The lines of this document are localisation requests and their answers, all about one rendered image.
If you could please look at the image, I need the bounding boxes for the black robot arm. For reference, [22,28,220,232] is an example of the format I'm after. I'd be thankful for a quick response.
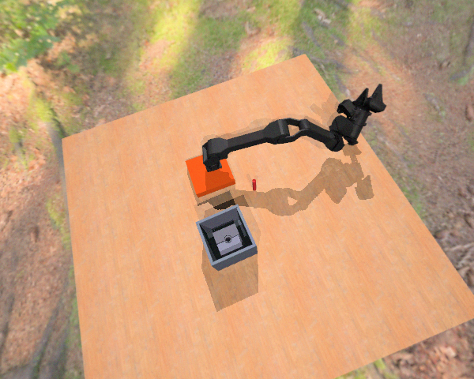
[202,99,362,172]

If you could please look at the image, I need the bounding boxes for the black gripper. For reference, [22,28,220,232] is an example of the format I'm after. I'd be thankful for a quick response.
[348,84,386,128]

